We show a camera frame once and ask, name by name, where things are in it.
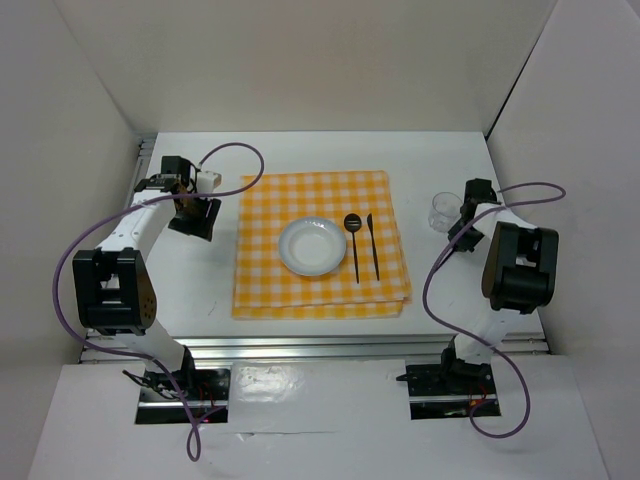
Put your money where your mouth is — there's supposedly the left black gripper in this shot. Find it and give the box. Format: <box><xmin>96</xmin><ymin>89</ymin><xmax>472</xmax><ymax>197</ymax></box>
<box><xmin>167</xmin><ymin>190</ymin><xmax>220</xmax><ymax>242</ymax></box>

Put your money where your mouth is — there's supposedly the clear plastic cup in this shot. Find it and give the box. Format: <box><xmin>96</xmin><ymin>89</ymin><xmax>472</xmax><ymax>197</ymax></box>
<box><xmin>428</xmin><ymin>192</ymin><xmax>462</xmax><ymax>233</ymax></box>

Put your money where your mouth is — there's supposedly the black knife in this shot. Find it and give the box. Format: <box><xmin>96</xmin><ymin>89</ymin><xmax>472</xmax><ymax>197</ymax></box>
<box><xmin>366</xmin><ymin>213</ymin><xmax>380</xmax><ymax>282</ymax></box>

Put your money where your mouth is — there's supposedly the yellow white checkered cloth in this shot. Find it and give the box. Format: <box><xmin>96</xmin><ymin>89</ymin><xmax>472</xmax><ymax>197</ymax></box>
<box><xmin>232</xmin><ymin>170</ymin><xmax>412</xmax><ymax>320</ymax></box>

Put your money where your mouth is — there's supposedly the black spoon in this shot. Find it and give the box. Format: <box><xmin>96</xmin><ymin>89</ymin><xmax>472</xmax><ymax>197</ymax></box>
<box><xmin>343</xmin><ymin>213</ymin><xmax>362</xmax><ymax>284</ymax></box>

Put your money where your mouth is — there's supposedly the white round plate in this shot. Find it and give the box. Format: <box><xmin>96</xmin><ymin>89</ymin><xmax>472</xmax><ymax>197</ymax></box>
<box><xmin>277</xmin><ymin>216</ymin><xmax>346</xmax><ymax>277</ymax></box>

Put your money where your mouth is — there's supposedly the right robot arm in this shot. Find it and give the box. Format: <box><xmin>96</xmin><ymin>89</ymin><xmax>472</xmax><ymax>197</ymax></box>
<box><xmin>397</xmin><ymin>178</ymin><xmax>559</xmax><ymax>396</ymax></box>

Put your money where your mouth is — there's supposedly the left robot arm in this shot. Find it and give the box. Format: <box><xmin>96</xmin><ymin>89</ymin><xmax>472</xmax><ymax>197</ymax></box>
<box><xmin>72</xmin><ymin>156</ymin><xmax>222</xmax><ymax>399</ymax></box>

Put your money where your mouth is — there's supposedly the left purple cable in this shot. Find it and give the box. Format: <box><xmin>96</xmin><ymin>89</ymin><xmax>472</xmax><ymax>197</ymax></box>
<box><xmin>53</xmin><ymin>142</ymin><xmax>266</xmax><ymax>462</ymax></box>

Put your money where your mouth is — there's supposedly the purple cable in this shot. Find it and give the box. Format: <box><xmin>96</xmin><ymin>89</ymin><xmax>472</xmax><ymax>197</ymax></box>
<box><xmin>422</xmin><ymin>181</ymin><xmax>568</xmax><ymax>440</ymax></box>
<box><xmin>53</xmin><ymin>142</ymin><xmax>266</xmax><ymax>462</ymax></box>

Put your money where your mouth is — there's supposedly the left aluminium rail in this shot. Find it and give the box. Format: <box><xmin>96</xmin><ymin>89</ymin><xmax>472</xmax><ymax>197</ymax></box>
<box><xmin>72</xmin><ymin>154</ymin><xmax>159</xmax><ymax>336</ymax></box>

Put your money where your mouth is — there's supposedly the aluminium rail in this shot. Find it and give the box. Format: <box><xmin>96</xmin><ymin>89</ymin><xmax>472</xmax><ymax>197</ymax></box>
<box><xmin>79</xmin><ymin>334</ymin><xmax>550</xmax><ymax>364</ymax></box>
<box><xmin>72</xmin><ymin>154</ymin><xmax>159</xmax><ymax>336</ymax></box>

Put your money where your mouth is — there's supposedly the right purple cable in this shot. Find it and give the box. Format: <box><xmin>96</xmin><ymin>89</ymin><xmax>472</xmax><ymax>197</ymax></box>
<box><xmin>422</xmin><ymin>181</ymin><xmax>568</xmax><ymax>440</ymax></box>

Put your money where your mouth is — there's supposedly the front aluminium rail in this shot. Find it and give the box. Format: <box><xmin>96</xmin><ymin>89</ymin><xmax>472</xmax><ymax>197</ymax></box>
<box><xmin>79</xmin><ymin>334</ymin><xmax>550</xmax><ymax>364</ymax></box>

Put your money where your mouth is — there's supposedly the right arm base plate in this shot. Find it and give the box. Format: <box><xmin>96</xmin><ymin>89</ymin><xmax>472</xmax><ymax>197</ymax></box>
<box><xmin>396</xmin><ymin>364</ymin><xmax>501</xmax><ymax>420</ymax></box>

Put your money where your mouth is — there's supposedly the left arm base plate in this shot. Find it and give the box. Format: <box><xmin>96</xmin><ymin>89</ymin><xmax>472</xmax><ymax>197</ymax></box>
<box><xmin>123</xmin><ymin>368</ymin><xmax>231</xmax><ymax>425</ymax></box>

